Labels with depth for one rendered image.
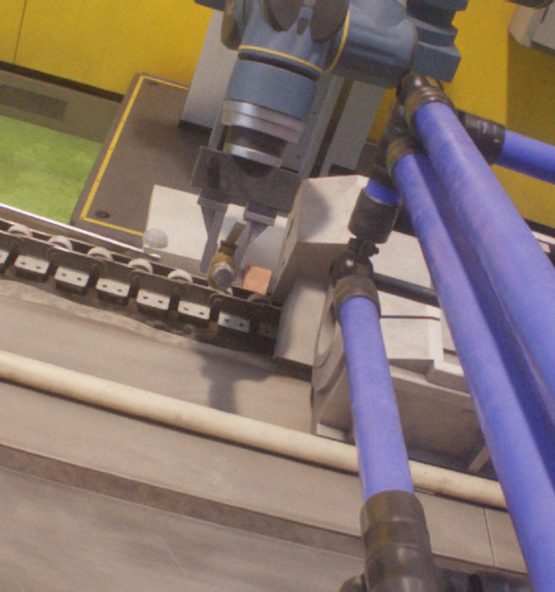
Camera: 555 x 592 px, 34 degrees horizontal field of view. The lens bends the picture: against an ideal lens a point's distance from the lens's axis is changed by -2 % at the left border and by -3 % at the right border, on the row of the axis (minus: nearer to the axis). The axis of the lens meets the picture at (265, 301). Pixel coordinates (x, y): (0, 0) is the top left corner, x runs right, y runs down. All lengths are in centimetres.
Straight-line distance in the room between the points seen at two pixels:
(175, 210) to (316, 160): 137
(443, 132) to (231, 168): 62
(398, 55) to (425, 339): 42
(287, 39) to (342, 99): 169
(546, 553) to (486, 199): 21
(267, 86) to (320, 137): 174
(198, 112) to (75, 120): 74
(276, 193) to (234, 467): 34
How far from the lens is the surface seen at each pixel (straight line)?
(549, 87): 355
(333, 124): 285
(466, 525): 125
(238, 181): 115
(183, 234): 149
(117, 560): 102
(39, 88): 358
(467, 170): 49
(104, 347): 129
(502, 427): 35
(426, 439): 125
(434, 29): 244
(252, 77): 113
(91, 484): 110
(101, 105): 355
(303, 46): 114
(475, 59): 346
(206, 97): 298
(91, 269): 140
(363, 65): 135
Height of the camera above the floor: 152
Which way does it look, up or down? 31 degrees down
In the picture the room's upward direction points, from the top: 20 degrees clockwise
